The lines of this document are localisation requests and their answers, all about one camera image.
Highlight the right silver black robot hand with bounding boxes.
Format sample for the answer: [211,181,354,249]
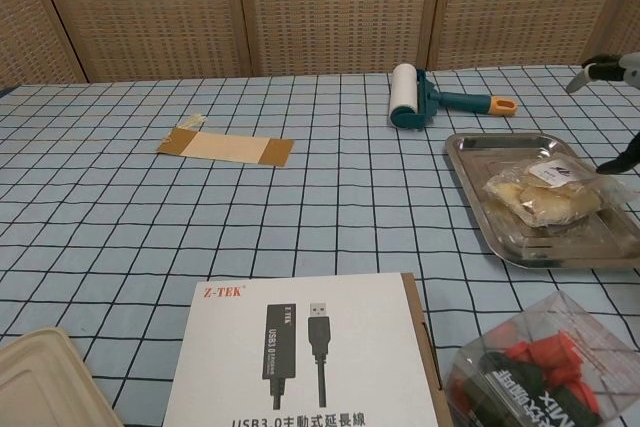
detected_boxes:
[565,51,640,176]

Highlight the bread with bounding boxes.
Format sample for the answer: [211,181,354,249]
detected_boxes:
[482,155,633,229]

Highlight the stainless steel tray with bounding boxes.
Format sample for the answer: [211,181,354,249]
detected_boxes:
[444,131,640,270]

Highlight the woven bamboo screen panel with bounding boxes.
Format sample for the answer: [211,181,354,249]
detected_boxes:
[232,0,447,76]
[29,0,254,84]
[0,0,89,91]
[427,0,632,73]
[582,0,640,68]

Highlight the clear box red black parts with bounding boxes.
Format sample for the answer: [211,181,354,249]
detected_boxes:
[443,289,640,427]

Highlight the blue checkered tablecloth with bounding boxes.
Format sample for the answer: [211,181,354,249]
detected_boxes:
[0,62,640,427]

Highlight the brown cardboard envelope piece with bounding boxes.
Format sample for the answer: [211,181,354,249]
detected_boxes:
[155,114,296,168]

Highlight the beige pulp food container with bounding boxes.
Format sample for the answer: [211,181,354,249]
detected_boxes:
[0,327,94,427]

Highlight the teal lint roller orange handle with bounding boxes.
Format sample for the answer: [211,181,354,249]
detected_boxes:
[387,63,520,131]

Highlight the white USB cable box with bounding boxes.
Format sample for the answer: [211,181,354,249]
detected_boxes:
[162,272,446,427]

